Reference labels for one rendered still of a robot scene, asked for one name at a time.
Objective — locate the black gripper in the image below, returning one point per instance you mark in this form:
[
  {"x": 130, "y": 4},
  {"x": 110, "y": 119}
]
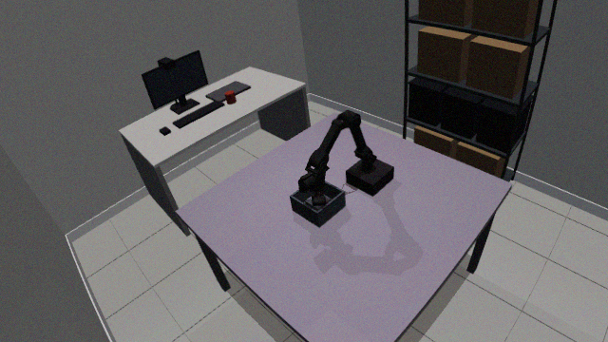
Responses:
[{"x": 318, "y": 199}]

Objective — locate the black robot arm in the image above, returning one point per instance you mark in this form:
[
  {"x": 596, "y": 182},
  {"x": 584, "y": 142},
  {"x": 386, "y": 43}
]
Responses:
[{"x": 320, "y": 156}]

